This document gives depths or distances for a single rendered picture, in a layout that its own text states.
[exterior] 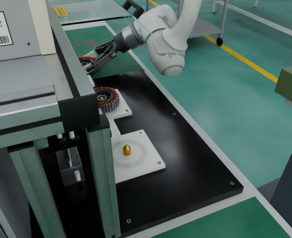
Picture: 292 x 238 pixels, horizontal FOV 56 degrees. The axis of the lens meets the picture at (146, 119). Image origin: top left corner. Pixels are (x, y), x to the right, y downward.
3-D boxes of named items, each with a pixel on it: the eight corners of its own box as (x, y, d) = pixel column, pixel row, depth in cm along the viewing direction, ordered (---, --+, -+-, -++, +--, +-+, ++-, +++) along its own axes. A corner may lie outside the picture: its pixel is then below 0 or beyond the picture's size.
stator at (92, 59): (99, 63, 120) (98, 55, 118) (97, 75, 111) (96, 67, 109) (73, 63, 120) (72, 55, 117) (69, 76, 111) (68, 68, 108)
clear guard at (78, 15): (124, 11, 95) (123, -8, 92) (151, 34, 78) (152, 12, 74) (24, 22, 85) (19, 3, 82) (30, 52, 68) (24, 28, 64)
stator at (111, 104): (116, 93, 95) (115, 83, 93) (122, 111, 86) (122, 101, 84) (83, 97, 92) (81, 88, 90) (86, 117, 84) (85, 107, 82)
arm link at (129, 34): (143, 38, 114) (131, 45, 115) (132, 19, 109) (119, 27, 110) (145, 46, 107) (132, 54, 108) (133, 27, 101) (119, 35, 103)
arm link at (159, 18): (129, 14, 105) (139, 39, 99) (165, -7, 101) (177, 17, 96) (141, 31, 115) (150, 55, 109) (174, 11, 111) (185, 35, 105)
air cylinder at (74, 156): (79, 159, 71) (75, 143, 68) (85, 180, 66) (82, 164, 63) (59, 165, 70) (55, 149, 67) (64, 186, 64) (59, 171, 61)
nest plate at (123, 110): (117, 91, 98) (117, 88, 97) (132, 114, 87) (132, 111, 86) (75, 100, 93) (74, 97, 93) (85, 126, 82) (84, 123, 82)
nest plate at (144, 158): (142, 132, 80) (142, 129, 79) (165, 167, 69) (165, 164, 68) (92, 145, 76) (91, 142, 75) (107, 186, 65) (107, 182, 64)
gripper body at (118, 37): (131, 52, 108) (111, 63, 110) (131, 44, 114) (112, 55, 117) (121, 36, 104) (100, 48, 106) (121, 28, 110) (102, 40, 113)
